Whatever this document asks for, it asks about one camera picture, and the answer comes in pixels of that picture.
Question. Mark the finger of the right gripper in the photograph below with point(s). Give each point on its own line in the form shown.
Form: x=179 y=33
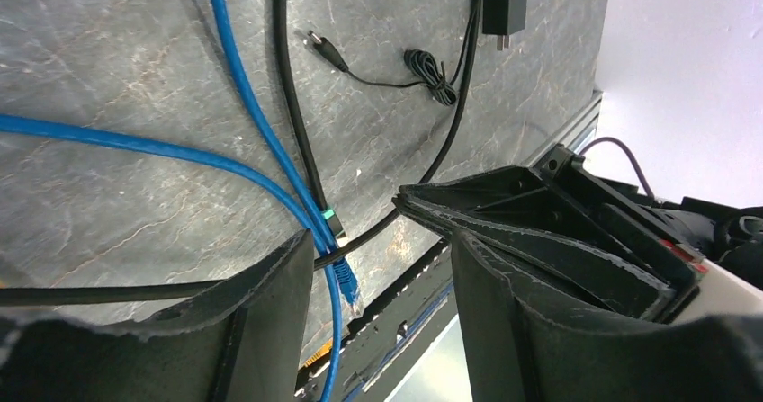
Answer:
x=572 y=230

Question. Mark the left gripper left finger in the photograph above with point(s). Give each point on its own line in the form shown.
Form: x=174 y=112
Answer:
x=239 y=340

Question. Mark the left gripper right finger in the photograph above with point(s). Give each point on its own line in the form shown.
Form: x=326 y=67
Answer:
x=526 y=341

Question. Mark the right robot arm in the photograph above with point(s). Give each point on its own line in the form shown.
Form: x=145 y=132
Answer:
x=714 y=231

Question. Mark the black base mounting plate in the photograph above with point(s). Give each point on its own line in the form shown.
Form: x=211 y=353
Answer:
x=398 y=327

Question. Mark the black power adapter with cord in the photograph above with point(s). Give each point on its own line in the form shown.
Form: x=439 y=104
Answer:
x=498 y=18

